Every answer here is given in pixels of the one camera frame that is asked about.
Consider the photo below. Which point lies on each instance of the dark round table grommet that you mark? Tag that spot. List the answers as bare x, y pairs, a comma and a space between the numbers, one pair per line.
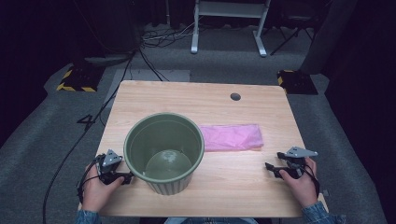
235, 96

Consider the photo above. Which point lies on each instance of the black yellow striped base plate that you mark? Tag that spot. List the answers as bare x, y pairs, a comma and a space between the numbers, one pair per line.
297, 82
79, 79

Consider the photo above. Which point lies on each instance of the black tripod stand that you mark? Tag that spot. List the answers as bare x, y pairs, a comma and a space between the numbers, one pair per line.
292, 32

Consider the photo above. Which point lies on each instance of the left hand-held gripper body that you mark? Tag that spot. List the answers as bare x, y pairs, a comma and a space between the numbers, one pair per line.
109, 161

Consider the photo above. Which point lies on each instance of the person's right hand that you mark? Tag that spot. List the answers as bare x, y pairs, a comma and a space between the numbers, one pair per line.
303, 189

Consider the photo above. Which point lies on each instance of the person's left hand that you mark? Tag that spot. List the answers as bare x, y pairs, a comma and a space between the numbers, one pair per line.
95, 193

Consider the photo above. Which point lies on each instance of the green ribbed trash bin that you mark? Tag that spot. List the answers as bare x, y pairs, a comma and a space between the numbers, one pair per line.
143, 140

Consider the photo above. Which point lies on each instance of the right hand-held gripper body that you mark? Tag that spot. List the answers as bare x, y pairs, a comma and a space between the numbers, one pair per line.
299, 153

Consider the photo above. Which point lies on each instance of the white metal stand frame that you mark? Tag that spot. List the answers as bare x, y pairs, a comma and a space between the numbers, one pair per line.
230, 9

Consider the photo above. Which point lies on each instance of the grey curtain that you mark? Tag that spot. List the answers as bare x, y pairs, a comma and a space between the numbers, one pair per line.
330, 34

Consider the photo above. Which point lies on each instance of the dark stand on base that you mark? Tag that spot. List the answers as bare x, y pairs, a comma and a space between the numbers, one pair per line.
106, 28

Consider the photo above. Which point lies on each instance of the pink plastic bag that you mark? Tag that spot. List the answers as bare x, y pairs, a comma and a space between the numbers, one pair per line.
232, 137

